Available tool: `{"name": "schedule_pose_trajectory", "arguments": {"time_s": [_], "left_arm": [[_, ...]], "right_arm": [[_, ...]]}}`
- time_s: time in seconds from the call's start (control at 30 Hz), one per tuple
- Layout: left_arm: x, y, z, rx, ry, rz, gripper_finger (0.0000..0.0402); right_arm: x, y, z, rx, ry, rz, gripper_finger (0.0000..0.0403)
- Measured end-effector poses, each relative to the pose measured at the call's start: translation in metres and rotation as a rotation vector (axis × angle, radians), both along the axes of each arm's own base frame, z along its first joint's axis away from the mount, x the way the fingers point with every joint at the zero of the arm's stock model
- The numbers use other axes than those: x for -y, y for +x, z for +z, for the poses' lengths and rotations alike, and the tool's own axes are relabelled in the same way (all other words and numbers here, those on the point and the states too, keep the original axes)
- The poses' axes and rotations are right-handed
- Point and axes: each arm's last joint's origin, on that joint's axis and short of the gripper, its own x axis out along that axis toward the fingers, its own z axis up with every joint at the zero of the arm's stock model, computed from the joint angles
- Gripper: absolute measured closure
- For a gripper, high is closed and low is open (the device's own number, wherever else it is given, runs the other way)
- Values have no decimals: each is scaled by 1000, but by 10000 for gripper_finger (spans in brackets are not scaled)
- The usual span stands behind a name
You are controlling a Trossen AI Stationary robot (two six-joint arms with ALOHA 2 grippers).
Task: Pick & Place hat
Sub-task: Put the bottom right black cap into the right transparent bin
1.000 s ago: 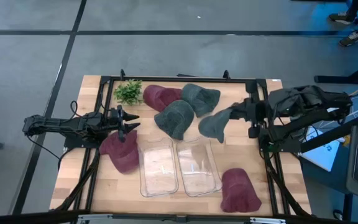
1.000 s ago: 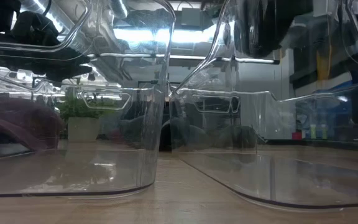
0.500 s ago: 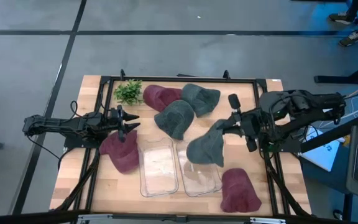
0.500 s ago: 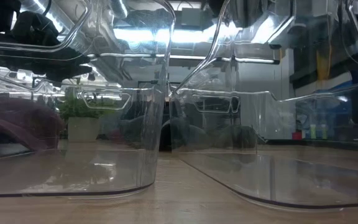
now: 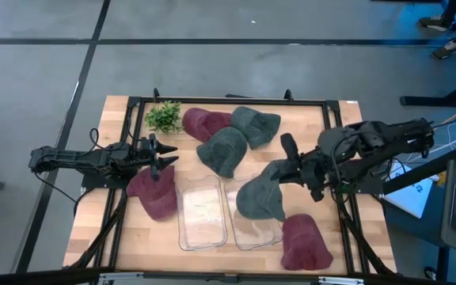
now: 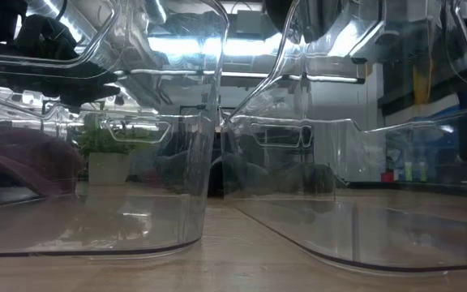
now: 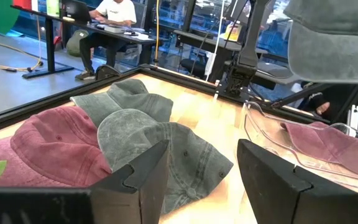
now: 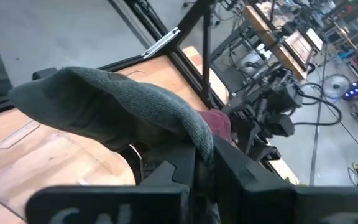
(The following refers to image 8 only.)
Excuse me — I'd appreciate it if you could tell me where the green baseball cap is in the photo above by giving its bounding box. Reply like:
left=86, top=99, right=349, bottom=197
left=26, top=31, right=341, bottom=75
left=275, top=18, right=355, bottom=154
left=7, top=65, right=222, bottom=224

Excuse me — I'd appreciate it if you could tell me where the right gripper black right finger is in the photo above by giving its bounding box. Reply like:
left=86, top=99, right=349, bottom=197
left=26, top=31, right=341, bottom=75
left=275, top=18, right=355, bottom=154
left=213, top=136, right=358, bottom=224

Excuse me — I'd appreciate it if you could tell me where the wooden workbench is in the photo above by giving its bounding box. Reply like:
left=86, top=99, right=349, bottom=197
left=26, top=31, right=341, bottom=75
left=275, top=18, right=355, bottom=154
left=243, top=2, right=310, bottom=80

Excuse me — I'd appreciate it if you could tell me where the round floor fan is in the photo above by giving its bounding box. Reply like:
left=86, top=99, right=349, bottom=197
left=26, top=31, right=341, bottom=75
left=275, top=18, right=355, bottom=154
left=323, top=73, right=351, bottom=100

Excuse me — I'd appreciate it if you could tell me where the blue lit device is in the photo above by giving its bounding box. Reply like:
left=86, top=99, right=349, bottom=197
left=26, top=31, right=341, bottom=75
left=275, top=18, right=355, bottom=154
left=342, top=81, right=358, bottom=100

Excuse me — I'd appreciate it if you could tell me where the silver metal bracket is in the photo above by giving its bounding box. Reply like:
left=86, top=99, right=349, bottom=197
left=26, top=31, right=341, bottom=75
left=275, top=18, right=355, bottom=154
left=140, top=27, right=181, bottom=60

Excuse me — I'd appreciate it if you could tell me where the black frame post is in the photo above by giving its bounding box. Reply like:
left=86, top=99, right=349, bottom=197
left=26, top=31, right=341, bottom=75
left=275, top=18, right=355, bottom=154
left=166, top=0, right=218, bottom=47

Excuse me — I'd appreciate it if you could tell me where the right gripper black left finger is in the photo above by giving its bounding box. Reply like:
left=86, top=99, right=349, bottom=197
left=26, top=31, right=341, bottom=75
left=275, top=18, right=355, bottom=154
left=25, top=145, right=196, bottom=224

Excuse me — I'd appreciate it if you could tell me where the small black block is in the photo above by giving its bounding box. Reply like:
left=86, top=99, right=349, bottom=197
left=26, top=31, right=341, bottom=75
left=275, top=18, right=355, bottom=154
left=32, top=67, right=58, bottom=81

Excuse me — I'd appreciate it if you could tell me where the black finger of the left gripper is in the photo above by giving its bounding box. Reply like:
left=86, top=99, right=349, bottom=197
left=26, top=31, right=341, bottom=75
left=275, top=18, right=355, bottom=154
left=228, top=121, right=260, bottom=155
left=249, top=144, right=282, bottom=162

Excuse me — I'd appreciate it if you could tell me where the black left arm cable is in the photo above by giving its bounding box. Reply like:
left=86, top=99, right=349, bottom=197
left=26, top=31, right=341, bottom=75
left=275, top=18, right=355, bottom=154
left=293, top=82, right=343, bottom=127

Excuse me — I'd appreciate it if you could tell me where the thin black rod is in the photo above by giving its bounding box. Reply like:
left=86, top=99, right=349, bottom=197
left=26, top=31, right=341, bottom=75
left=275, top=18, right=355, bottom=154
left=201, top=9, right=213, bottom=105

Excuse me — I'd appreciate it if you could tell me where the maroon baseball cap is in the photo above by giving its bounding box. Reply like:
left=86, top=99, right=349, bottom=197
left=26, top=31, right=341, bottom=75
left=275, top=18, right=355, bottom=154
left=197, top=108, right=233, bottom=143

